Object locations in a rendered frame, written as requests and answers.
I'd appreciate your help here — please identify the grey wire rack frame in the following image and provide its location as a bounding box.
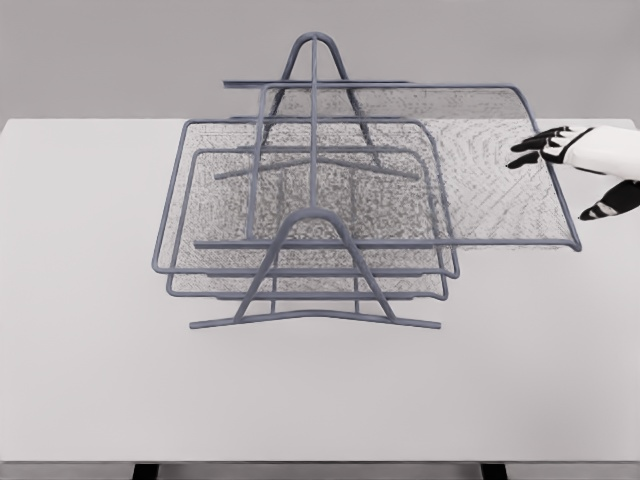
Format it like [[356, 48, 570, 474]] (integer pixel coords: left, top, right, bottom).
[[188, 31, 443, 332]]

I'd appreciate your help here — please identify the large grey mesh tray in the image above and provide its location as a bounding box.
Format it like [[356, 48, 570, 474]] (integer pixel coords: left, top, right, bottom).
[[247, 81, 584, 253]]

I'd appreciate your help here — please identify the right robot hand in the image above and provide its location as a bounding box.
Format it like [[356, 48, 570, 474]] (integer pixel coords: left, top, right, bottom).
[[504, 125, 640, 222]]

